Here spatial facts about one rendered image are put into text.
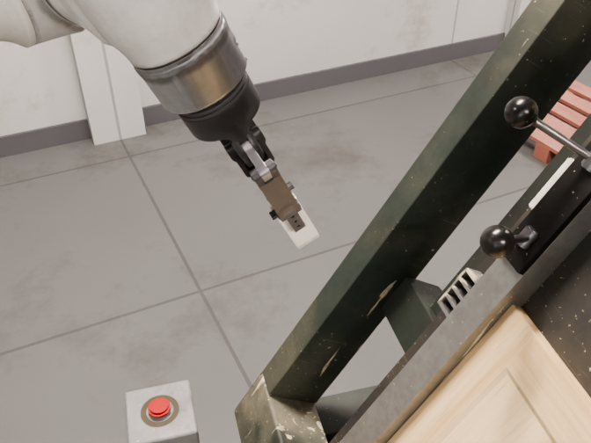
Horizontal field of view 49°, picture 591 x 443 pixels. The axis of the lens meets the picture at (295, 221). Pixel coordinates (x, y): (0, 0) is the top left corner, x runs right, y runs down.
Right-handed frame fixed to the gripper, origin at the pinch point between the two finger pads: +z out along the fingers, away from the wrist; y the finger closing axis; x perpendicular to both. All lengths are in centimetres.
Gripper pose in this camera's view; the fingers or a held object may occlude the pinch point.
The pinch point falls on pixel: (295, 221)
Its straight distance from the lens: 73.5
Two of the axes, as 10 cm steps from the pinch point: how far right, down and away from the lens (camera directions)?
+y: -3.7, -5.7, 7.3
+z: 4.0, 6.2, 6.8
